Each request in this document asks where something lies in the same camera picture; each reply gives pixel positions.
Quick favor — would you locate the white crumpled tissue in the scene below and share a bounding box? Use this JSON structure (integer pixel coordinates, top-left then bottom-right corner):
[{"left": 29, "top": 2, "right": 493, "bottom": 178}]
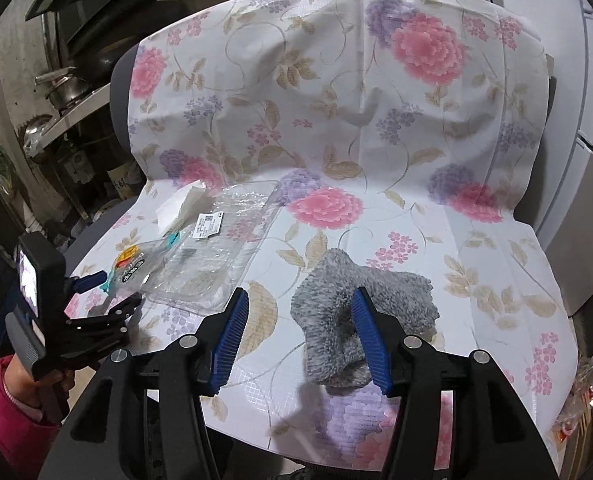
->
[{"left": 155, "top": 185, "right": 208, "bottom": 237}]

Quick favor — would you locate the person's left forearm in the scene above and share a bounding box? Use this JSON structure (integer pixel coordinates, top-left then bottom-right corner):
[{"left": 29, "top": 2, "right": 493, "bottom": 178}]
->
[{"left": 0, "top": 355, "right": 63, "bottom": 480}]

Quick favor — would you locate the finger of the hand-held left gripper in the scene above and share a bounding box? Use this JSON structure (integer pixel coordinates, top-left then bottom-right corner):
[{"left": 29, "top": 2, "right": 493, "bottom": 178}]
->
[
  {"left": 65, "top": 270, "right": 108, "bottom": 294},
  {"left": 66, "top": 291, "right": 144, "bottom": 334}
]

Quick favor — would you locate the clear plastic package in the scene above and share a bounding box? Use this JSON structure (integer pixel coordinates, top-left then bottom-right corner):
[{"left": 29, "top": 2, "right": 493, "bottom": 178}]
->
[{"left": 110, "top": 182, "right": 282, "bottom": 312}]

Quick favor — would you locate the floral cloth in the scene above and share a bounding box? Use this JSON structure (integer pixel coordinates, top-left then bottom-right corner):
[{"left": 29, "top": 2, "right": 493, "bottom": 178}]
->
[{"left": 69, "top": 0, "right": 577, "bottom": 472}]

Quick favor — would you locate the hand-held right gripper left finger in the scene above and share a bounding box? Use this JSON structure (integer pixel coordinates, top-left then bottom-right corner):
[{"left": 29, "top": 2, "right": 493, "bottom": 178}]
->
[{"left": 36, "top": 287, "right": 251, "bottom": 480}]

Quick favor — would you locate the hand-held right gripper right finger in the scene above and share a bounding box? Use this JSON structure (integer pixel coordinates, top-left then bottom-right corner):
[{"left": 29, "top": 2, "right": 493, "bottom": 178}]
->
[{"left": 351, "top": 287, "right": 562, "bottom": 480}]

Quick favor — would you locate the steel pot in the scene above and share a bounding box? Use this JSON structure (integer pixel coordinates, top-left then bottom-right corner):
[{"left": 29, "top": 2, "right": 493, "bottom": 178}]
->
[{"left": 35, "top": 65, "right": 93, "bottom": 109}]

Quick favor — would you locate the grey refrigerator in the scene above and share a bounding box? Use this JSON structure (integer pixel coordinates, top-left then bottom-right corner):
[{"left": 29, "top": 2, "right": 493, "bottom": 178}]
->
[{"left": 426, "top": 0, "right": 593, "bottom": 319}]

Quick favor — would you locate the grey fuzzy sock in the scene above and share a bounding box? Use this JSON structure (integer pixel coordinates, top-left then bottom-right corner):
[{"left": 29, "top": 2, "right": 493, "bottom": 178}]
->
[{"left": 290, "top": 247, "right": 439, "bottom": 388}]

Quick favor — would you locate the clear plastic bag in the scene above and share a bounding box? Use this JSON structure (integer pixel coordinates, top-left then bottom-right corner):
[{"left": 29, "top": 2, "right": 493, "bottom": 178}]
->
[{"left": 551, "top": 352, "right": 593, "bottom": 462}]

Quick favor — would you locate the steel kitchen counter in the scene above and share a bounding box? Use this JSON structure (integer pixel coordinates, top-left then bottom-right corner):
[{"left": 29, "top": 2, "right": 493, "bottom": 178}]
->
[{"left": 24, "top": 82, "right": 116, "bottom": 162}]

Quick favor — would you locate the person's left hand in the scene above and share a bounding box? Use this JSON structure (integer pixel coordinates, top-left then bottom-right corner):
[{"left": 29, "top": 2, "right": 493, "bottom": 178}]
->
[{"left": 4, "top": 355, "right": 77, "bottom": 407}]

